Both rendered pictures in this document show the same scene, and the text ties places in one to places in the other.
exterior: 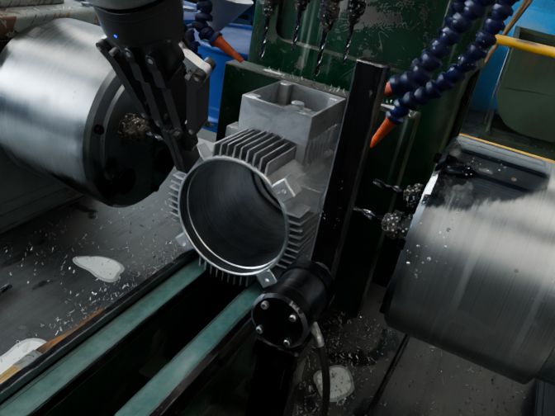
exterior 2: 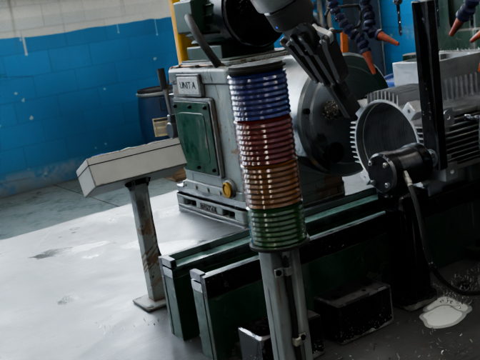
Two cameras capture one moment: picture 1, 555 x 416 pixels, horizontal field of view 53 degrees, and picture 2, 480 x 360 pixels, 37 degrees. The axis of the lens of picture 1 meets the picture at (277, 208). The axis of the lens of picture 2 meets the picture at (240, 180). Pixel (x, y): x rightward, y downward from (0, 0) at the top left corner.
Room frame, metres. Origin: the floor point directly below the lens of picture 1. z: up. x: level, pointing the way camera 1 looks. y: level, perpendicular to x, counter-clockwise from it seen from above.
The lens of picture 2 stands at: (-0.51, -0.49, 1.27)
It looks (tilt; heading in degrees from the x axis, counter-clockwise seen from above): 13 degrees down; 38
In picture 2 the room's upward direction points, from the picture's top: 8 degrees counter-clockwise
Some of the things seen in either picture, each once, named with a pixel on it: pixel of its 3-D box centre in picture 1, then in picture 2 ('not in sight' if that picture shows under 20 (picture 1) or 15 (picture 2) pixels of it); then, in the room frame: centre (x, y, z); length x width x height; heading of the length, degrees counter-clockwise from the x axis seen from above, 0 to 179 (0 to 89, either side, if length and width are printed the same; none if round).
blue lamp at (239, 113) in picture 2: not in sight; (259, 93); (0.09, -0.07, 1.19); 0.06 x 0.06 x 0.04
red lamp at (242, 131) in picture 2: not in sight; (265, 138); (0.09, -0.07, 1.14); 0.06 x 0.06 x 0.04
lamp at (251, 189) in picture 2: not in sight; (271, 180); (0.09, -0.07, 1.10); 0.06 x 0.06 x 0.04
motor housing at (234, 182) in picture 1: (267, 192); (427, 133); (0.69, 0.02, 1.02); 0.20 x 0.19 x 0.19; 158
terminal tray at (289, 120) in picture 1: (291, 121); (438, 77); (0.73, 0.00, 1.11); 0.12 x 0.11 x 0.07; 158
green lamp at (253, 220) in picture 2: not in sight; (276, 222); (0.09, -0.07, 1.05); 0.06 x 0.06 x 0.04
